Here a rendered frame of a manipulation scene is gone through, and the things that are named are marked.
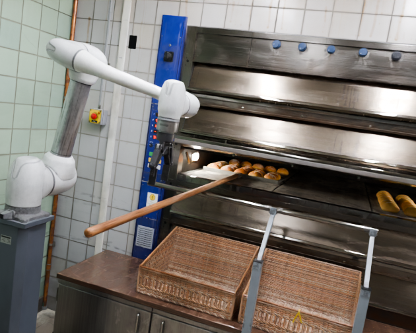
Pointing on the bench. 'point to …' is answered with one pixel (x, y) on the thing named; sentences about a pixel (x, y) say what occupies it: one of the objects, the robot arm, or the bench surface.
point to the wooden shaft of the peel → (151, 208)
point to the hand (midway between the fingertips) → (158, 180)
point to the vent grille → (144, 236)
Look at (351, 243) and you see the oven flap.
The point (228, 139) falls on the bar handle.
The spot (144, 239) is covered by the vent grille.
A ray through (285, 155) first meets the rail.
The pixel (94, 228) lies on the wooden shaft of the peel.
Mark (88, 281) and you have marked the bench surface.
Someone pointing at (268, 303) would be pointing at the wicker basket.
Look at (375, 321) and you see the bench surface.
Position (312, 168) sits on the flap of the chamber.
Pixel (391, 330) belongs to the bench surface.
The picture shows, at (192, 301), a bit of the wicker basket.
